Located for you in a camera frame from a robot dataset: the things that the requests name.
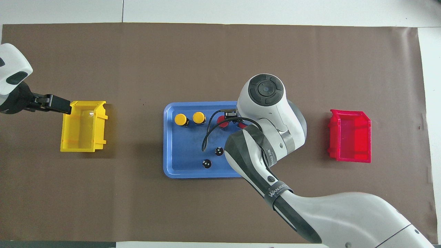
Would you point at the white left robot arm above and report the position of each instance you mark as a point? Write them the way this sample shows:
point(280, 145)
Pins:
point(10, 65)

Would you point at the small black cylinder capacitor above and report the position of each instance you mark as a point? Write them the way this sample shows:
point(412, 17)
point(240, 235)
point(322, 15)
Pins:
point(218, 151)

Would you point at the red push button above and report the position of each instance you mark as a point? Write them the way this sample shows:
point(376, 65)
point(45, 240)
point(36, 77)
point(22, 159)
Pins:
point(242, 125)
point(224, 124)

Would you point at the brown paper table mat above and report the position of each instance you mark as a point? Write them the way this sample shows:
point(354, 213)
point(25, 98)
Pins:
point(137, 206)

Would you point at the red plastic bin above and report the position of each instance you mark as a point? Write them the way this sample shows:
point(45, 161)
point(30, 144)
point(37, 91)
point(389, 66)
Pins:
point(351, 137)

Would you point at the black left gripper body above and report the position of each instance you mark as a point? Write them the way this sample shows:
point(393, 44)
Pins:
point(13, 100)

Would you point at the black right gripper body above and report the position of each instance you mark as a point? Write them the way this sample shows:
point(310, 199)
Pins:
point(230, 113)

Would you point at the yellow push button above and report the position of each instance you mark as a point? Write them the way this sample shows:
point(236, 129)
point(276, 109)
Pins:
point(180, 119)
point(198, 117)

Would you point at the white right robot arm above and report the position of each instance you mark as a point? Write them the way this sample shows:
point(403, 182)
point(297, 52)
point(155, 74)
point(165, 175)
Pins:
point(268, 113)

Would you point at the large black cylinder capacitor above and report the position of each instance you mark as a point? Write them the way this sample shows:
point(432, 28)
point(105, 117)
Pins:
point(206, 164)

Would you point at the yellow plastic bin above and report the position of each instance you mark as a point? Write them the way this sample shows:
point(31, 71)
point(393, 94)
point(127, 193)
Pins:
point(81, 131)

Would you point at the blue plastic tray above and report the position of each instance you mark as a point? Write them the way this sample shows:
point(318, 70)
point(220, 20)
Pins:
point(186, 148)

